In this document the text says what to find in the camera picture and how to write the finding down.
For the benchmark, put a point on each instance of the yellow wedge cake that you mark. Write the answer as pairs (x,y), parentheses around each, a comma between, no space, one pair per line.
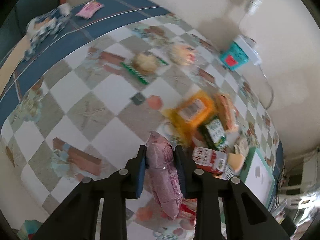
(235,161)

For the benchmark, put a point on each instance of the round bun clear wrapper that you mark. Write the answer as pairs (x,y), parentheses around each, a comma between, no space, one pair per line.
(182,54)

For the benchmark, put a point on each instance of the peach striped snack packet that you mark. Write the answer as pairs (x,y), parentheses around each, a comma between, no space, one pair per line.
(227,112)

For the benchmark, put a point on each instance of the teal rimmed white tray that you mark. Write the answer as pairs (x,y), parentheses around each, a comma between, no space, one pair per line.
(257,176)

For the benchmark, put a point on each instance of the blue white patterned bag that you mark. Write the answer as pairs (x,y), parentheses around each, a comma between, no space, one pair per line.
(40,27)

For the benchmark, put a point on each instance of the red ketchup snack packet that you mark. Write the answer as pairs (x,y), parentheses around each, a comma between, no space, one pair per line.
(210,160)

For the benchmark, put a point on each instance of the white power strip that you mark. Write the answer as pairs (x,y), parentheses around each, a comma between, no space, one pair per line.
(248,46)

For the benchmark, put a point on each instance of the orange yellow snack packet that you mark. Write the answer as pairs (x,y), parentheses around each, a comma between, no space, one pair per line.
(190,114)

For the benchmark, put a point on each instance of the small red snack packet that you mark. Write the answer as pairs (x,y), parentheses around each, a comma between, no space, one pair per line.
(188,209)

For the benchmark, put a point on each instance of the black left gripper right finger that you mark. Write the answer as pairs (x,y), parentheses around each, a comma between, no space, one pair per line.
(226,209)

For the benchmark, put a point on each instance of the small pink packet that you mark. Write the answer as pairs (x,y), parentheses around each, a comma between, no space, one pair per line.
(89,9)

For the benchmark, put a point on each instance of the white lamp socket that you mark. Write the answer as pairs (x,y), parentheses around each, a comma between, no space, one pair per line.
(252,6)

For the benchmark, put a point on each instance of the pink snack packet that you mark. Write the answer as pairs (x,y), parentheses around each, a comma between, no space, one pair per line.
(163,175)

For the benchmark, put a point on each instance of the green white snack packet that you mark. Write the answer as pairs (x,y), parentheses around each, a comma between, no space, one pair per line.
(214,134)

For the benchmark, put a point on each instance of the white teal cracker packet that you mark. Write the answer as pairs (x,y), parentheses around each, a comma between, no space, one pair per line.
(228,173)

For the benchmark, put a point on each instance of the round cake green wrapper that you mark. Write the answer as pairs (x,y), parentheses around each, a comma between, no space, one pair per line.
(143,66)

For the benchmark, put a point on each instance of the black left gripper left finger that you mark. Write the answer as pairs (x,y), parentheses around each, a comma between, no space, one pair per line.
(77,216)

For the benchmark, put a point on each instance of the teal box with red label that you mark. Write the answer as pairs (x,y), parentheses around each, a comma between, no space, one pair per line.
(234,57)

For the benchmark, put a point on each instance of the checkered tablecloth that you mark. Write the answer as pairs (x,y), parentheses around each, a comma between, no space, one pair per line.
(72,111)

